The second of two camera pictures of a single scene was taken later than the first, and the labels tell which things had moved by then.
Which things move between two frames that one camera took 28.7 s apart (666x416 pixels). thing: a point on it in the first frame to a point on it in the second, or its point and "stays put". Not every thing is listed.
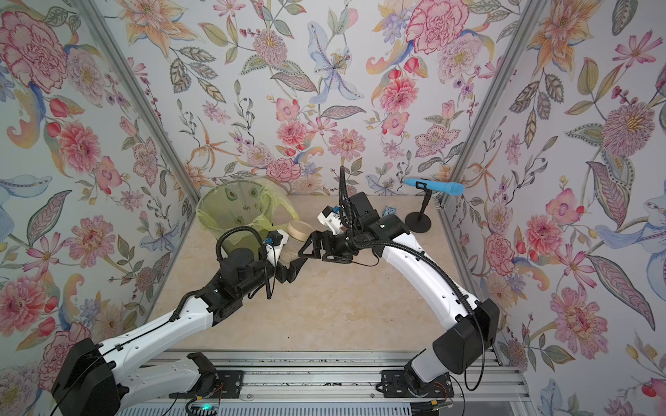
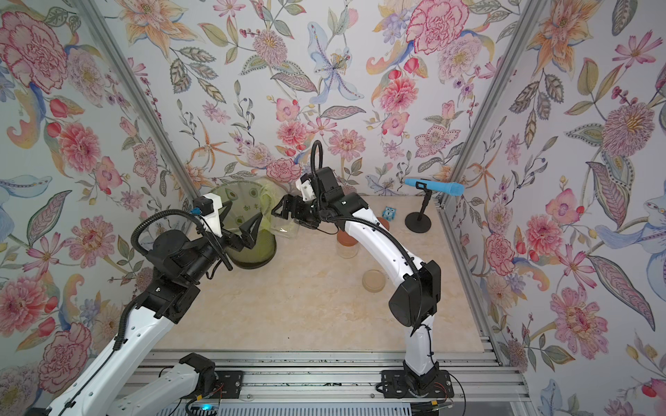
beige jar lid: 299,230 to 374,280
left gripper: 290,273 to 237,243
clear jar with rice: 272,253 to 284,228
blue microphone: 449,188 stays put
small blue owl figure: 388,211 stays put
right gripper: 334,253 to 290,204
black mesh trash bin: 232,204 stays put
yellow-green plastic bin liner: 242,204 stays put
